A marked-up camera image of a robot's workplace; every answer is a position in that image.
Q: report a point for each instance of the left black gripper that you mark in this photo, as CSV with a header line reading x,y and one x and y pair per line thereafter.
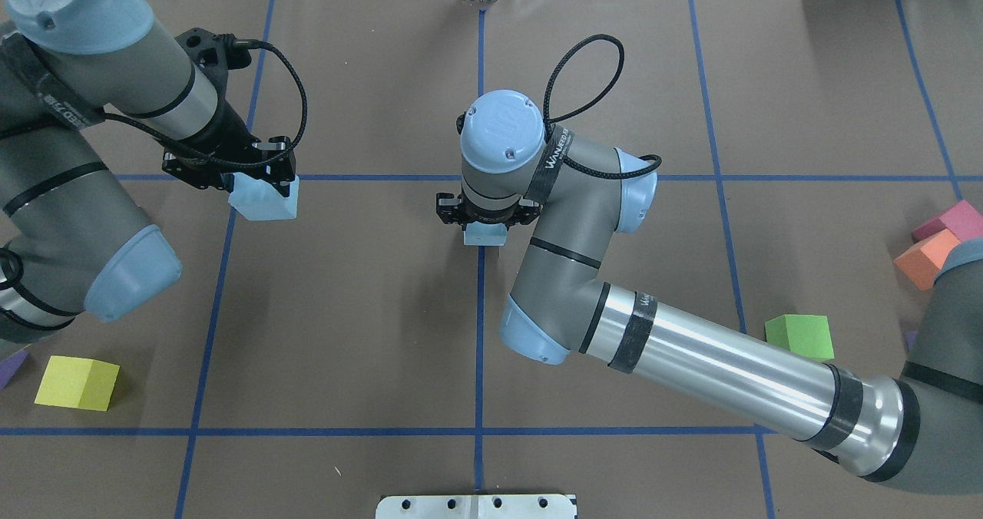
x,y
230,133

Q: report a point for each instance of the near orange foam block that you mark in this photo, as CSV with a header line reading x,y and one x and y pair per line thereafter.
x,y
924,260

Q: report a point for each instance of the near purple foam block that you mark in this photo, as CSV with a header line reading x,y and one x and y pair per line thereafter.
x,y
909,339

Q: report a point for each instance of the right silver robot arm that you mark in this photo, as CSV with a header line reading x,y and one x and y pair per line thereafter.
x,y
918,432

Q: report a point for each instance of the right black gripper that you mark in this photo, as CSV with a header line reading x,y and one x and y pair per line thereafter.
x,y
448,209

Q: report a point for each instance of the light blue foam block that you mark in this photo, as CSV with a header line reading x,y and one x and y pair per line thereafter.
x,y
256,200
484,234

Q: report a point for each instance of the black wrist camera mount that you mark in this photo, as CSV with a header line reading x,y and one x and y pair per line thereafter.
x,y
215,54

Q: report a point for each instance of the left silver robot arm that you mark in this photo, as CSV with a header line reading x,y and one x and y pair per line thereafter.
x,y
83,245

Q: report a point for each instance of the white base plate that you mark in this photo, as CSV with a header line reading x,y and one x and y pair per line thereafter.
x,y
478,506

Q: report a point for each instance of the near right magenta foam block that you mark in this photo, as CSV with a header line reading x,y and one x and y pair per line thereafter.
x,y
962,219

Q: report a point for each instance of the near green foam block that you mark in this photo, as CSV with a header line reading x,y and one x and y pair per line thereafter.
x,y
805,335

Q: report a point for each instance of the far yellow foam block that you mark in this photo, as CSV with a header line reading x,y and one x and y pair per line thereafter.
x,y
77,383

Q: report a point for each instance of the purple foam block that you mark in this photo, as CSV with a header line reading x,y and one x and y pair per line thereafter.
x,y
909,339
11,365

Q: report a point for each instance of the far purple foam block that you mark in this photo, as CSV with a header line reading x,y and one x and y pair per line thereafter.
x,y
11,365

